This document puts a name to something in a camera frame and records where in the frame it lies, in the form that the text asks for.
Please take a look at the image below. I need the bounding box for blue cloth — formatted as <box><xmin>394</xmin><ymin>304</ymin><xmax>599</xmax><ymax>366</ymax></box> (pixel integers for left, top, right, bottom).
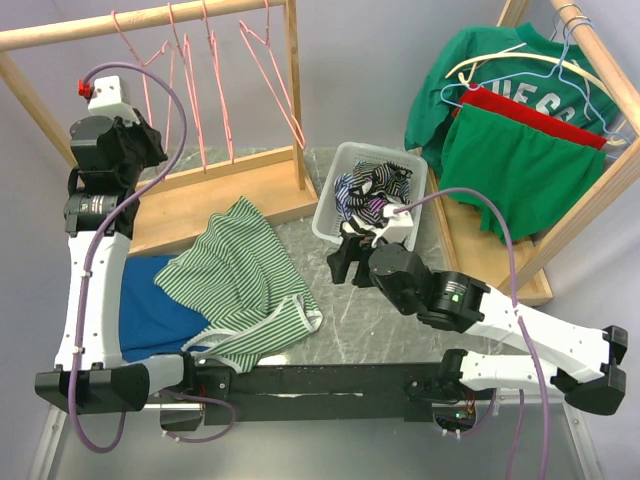
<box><xmin>119</xmin><ymin>255</ymin><xmax>208</xmax><ymax>363</ymax></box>

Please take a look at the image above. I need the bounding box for cream white hanger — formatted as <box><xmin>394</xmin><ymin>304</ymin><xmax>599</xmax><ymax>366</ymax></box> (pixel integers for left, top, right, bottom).
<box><xmin>444</xmin><ymin>42</ymin><xmax>629</xmax><ymax>147</ymax></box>

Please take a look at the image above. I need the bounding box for red cloth on hanger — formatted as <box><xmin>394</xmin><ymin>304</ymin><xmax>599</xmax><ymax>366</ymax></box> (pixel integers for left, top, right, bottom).
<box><xmin>460</xmin><ymin>87</ymin><xmax>607</xmax><ymax>150</ymax></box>

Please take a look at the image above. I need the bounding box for pink hanger with blue top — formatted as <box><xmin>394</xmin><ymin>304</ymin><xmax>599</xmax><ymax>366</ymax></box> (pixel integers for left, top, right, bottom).
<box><xmin>239</xmin><ymin>0</ymin><xmax>306</xmax><ymax>149</ymax></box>

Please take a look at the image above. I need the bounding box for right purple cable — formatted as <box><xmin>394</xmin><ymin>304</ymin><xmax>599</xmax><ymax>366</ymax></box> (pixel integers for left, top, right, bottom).
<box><xmin>394</xmin><ymin>187</ymin><xmax>554</xmax><ymax>480</ymax></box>

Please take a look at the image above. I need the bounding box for left wooden clothes rack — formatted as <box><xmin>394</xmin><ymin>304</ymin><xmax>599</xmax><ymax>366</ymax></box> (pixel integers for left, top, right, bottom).
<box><xmin>1</xmin><ymin>1</ymin><xmax>318</xmax><ymax>255</ymax></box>

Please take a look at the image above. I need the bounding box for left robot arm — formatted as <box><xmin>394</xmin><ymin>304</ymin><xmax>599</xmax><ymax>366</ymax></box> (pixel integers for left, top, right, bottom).
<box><xmin>35</xmin><ymin>112</ymin><xmax>200</xmax><ymax>415</ymax></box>

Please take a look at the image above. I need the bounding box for green sweatshirt with letters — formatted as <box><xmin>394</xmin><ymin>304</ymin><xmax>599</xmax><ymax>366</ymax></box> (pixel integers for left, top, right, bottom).
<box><xmin>404</xmin><ymin>23</ymin><xmax>619</xmax><ymax>174</ymax></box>

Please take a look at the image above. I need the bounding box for blue white striped tank top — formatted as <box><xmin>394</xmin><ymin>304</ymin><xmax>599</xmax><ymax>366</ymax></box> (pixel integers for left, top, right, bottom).
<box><xmin>334</xmin><ymin>173</ymin><xmax>356</xmax><ymax>219</ymax></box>

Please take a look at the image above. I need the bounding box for white plastic perforated basket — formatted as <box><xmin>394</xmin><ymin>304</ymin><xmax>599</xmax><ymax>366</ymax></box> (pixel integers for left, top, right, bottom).
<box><xmin>312</xmin><ymin>142</ymin><xmax>429</xmax><ymax>245</ymax></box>

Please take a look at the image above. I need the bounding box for green striped tank top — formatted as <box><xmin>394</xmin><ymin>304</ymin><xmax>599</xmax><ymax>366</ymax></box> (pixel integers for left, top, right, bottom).
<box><xmin>154</xmin><ymin>198</ymin><xmax>323</xmax><ymax>374</ymax></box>

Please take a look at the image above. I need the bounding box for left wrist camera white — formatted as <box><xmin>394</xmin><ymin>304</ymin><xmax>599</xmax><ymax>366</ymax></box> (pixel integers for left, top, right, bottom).
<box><xmin>77</xmin><ymin>75</ymin><xmax>139</xmax><ymax>127</ymax></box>

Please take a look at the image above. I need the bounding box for black base beam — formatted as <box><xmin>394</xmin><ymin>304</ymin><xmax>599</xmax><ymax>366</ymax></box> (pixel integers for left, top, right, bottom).
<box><xmin>160</xmin><ymin>363</ymin><xmax>493</xmax><ymax>422</ymax></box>

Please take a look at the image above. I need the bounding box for aluminium frame rail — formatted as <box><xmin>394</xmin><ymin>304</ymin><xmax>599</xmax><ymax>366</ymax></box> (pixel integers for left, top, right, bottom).
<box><xmin>29</xmin><ymin>399</ymin><xmax>141</xmax><ymax>480</ymax></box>

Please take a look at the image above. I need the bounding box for green t-shirt front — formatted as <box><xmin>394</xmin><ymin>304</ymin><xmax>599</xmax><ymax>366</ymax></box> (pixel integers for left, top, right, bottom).
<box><xmin>439</xmin><ymin>105</ymin><xmax>605</xmax><ymax>241</ymax></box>

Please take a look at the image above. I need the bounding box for dark thin striped tank top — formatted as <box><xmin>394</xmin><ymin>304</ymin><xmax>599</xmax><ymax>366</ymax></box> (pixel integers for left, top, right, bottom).
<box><xmin>349</xmin><ymin>161</ymin><xmax>413</xmax><ymax>204</ymax></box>

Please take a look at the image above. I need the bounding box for wooden clothes rack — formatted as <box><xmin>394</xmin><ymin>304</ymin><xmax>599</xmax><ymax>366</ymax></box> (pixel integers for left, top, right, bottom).
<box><xmin>1</xmin><ymin>1</ymin><xmax>318</xmax><ymax>255</ymax></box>
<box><xmin>432</xmin><ymin>1</ymin><xmax>639</xmax><ymax>306</ymax></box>

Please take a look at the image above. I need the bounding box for light blue wire hanger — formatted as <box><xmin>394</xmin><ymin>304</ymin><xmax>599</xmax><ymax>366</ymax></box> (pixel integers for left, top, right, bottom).
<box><xmin>445</xmin><ymin>37</ymin><xmax>631</xmax><ymax>147</ymax></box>

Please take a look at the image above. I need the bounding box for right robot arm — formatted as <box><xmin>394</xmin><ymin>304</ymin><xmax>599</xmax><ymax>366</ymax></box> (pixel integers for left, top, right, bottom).
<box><xmin>326</xmin><ymin>234</ymin><xmax>628</xmax><ymax>416</ymax></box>

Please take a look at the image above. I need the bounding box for right wooden clothes rack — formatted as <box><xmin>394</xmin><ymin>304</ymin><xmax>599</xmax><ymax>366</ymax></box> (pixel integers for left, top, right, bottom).
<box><xmin>432</xmin><ymin>1</ymin><xmax>639</xmax><ymax>306</ymax></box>

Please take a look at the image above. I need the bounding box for black white striped tank top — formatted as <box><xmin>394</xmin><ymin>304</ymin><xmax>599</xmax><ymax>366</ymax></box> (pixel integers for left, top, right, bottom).
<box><xmin>336</xmin><ymin>191</ymin><xmax>401</xmax><ymax>236</ymax></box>

